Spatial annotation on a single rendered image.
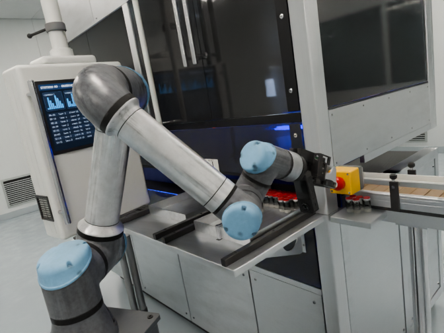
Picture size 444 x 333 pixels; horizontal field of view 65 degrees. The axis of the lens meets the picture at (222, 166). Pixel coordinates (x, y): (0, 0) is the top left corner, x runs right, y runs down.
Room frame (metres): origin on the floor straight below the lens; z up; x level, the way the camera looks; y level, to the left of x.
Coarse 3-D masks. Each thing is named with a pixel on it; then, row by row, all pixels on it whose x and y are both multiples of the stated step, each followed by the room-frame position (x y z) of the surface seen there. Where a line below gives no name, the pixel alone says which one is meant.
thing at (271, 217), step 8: (264, 208) 1.20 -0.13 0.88; (272, 208) 1.18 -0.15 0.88; (208, 216) 1.13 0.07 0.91; (264, 216) 1.12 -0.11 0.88; (272, 216) 1.10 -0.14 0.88; (280, 216) 1.09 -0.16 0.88; (288, 216) 1.01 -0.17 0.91; (200, 224) 1.07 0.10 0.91; (208, 224) 1.04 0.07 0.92; (216, 224) 1.12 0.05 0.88; (264, 224) 1.05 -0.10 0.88; (272, 224) 0.96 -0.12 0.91; (280, 224) 0.98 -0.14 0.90; (208, 232) 1.04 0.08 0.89; (224, 232) 0.98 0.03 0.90; (264, 232) 0.94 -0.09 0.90; (232, 240) 0.96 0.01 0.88; (240, 240) 0.93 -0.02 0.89; (248, 240) 0.90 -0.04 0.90
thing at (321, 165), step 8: (296, 152) 0.87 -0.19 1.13; (304, 152) 0.86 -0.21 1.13; (312, 152) 0.88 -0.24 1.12; (304, 160) 0.84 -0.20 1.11; (312, 160) 0.88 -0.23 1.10; (320, 160) 0.87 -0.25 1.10; (328, 160) 0.90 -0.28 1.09; (304, 168) 0.82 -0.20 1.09; (312, 168) 0.88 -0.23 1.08; (320, 168) 0.87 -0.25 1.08; (312, 176) 0.87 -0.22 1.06; (320, 176) 0.87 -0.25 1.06; (320, 184) 0.87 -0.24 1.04
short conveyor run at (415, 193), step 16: (368, 176) 1.13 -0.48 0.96; (384, 176) 1.09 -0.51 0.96; (400, 176) 1.05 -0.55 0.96; (416, 176) 1.01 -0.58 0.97; (432, 176) 0.98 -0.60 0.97; (368, 192) 1.04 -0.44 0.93; (384, 192) 1.01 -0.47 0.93; (400, 192) 1.00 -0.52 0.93; (416, 192) 0.97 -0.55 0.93; (432, 192) 0.95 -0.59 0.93; (384, 208) 1.00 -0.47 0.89; (400, 208) 0.97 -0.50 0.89; (416, 208) 0.93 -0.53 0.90; (432, 208) 0.90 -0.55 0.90; (416, 224) 0.93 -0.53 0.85; (432, 224) 0.90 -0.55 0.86
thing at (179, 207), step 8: (184, 192) 1.49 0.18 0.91; (168, 200) 1.43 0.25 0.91; (176, 200) 1.46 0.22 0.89; (184, 200) 1.48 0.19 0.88; (192, 200) 1.45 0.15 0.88; (152, 208) 1.35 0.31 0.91; (160, 208) 1.30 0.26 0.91; (168, 208) 1.40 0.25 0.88; (176, 208) 1.38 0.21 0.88; (184, 208) 1.36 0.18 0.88; (192, 208) 1.34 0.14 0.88; (200, 208) 1.22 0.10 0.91; (160, 216) 1.31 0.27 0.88; (168, 216) 1.26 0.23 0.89; (176, 216) 1.22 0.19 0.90; (184, 216) 1.18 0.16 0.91; (192, 216) 1.19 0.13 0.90
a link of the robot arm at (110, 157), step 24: (144, 96) 0.85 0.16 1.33; (96, 144) 0.82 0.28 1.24; (120, 144) 0.82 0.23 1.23; (96, 168) 0.82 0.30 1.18; (120, 168) 0.84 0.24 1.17; (96, 192) 0.82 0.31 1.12; (120, 192) 0.85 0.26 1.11; (96, 216) 0.83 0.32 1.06; (96, 240) 0.81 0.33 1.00; (120, 240) 0.86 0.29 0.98
